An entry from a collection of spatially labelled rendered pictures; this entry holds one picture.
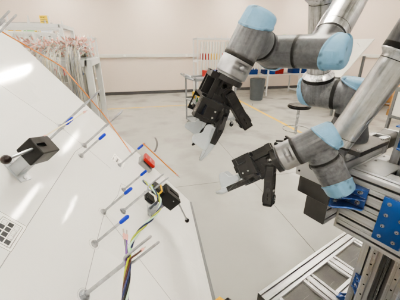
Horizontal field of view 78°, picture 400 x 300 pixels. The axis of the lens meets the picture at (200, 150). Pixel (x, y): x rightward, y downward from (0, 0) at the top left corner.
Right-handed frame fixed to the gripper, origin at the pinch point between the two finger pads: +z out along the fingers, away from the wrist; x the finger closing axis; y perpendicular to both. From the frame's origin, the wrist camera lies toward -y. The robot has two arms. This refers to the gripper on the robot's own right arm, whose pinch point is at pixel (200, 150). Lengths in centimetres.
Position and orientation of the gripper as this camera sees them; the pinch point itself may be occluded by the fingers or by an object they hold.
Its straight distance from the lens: 66.3
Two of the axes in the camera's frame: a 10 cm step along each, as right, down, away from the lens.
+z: -4.4, 8.4, 3.3
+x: 2.5, 4.6, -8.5
